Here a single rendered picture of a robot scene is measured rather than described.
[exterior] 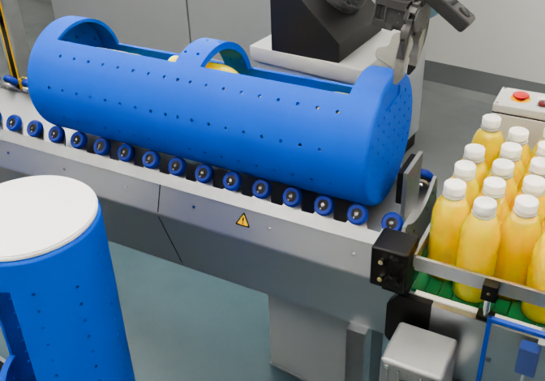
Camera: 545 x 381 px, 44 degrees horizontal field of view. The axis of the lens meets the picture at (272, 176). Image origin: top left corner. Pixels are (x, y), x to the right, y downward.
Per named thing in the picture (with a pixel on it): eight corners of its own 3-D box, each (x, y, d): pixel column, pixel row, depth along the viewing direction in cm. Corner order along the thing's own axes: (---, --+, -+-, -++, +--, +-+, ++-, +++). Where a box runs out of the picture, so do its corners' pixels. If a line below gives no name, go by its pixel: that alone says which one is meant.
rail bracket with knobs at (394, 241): (384, 263, 136) (387, 220, 130) (419, 272, 133) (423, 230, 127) (366, 292, 128) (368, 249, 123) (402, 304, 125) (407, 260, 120)
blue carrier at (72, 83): (113, 95, 193) (92, -2, 177) (409, 160, 157) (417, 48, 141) (43, 145, 173) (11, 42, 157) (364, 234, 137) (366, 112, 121)
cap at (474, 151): (488, 156, 133) (489, 148, 132) (474, 163, 132) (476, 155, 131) (473, 149, 136) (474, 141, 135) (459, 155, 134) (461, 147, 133)
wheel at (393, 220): (385, 210, 138) (383, 209, 136) (406, 216, 136) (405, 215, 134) (379, 231, 138) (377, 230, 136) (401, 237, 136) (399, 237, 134)
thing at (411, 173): (407, 198, 150) (412, 148, 143) (418, 200, 149) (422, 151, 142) (392, 221, 142) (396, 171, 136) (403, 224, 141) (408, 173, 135)
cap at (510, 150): (500, 158, 133) (502, 150, 132) (499, 148, 136) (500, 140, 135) (521, 160, 132) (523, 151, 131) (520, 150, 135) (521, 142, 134)
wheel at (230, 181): (233, 168, 153) (229, 166, 151) (246, 178, 151) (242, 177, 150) (221, 183, 154) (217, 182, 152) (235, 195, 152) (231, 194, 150)
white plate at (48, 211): (23, 164, 146) (23, 168, 147) (-87, 233, 125) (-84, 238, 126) (126, 192, 135) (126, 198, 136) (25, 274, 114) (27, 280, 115)
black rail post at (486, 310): (478, 310, 123) (484, 276, 119) (495, 315, 122) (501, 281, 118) (475, 318, 121) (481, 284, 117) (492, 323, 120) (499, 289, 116)
